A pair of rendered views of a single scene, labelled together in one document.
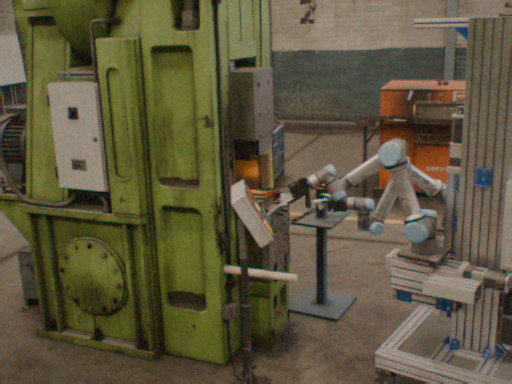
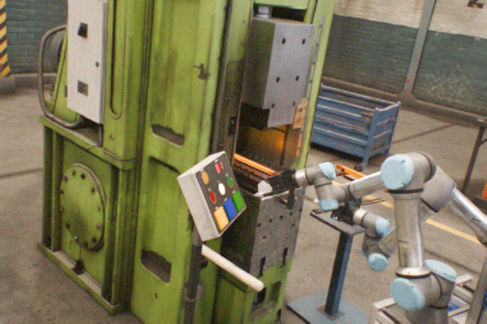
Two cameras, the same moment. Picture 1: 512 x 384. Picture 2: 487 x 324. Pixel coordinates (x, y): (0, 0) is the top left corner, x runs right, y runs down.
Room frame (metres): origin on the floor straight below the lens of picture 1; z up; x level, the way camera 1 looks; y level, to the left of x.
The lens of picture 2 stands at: (1.27, -0.72, 1.93)
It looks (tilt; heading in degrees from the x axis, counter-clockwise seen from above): 19 degrees down; 19
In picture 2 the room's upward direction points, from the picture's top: 8 degrees clockwise
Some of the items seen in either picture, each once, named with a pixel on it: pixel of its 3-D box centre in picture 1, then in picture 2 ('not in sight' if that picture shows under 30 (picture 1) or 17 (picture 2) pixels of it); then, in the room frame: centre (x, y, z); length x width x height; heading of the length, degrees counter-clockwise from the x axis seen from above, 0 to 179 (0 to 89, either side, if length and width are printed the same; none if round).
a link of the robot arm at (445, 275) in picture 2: (425, 222); (435, 281); (3.12, -0.89, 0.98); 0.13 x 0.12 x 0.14; 150
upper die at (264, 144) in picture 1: (233, 142); (251, 106); (3.79, 0.13, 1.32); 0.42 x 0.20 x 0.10; 67
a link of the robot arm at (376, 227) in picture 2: (364, 205); (375, 225); (3.50, -0.63, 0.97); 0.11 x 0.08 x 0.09; 67
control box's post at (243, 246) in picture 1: (245, 301); (192, 293); (3.17, 0.08, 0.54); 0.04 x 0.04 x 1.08; 67
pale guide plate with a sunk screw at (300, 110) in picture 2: not in sight; (298, 112); (4.05, -0.07, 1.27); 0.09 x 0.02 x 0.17; 157
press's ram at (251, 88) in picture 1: (235, 101); (263, 58); (3.83, 0.11, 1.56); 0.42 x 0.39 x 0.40; 67
